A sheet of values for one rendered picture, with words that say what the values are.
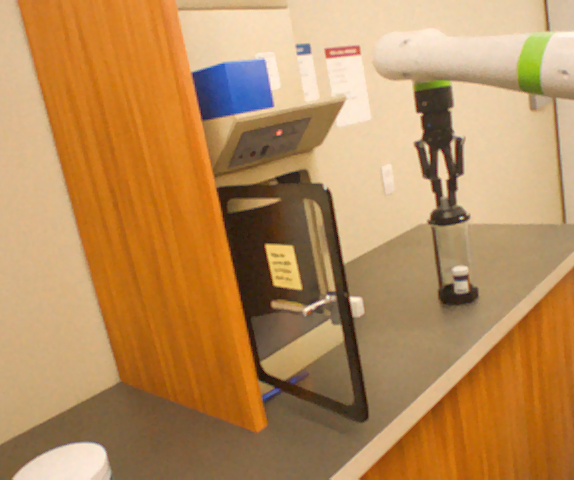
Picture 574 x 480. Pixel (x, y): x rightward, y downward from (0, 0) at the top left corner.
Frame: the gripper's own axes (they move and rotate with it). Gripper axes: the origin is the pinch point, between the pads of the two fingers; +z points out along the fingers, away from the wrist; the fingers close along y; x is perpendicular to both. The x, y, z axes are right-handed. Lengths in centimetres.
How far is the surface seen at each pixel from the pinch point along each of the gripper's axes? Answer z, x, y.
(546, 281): 29.0, -18.7, -16.5
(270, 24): -45, 38, 14
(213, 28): -45, 53, 14
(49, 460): 15, 105, 8
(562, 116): 7, -249, 50
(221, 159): -21, 62, 9
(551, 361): 56, -25, -14
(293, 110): -27, 48, 3
